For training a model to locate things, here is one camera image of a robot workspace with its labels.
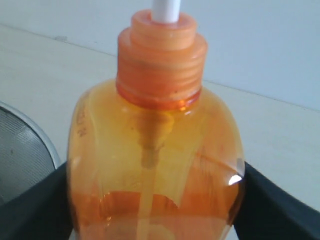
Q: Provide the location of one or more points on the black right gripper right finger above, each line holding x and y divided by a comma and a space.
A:
269, 213

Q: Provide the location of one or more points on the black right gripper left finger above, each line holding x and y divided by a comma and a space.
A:
40, 213

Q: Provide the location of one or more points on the orange pump soap bottle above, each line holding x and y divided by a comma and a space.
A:
153, 154

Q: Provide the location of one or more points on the steel mesh colander basin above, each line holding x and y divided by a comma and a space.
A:
27, 155

